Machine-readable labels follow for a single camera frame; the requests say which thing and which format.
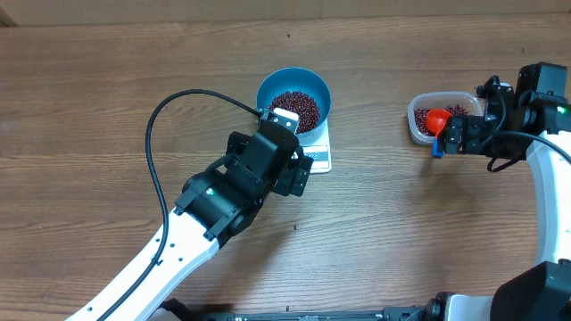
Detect orange measuring scoop blue handle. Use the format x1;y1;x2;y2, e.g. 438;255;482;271
425;109;451;159

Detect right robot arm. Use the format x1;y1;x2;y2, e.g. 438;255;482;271
417;62;570;321

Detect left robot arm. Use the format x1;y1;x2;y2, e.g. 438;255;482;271
72;119;310;320

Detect white digital kitchen scale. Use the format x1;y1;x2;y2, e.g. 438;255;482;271
297;120;333;174

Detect red beans in bowl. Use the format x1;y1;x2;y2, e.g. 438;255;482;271
269;91;320;134

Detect teal plastic bowl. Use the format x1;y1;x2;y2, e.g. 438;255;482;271
255;67;333;144

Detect clear plastic bean container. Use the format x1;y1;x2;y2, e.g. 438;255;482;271
407;91;484;145

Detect red beans in container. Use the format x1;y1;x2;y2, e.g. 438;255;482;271
414;105;468;136

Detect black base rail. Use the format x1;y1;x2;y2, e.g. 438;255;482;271
160;299;429;321

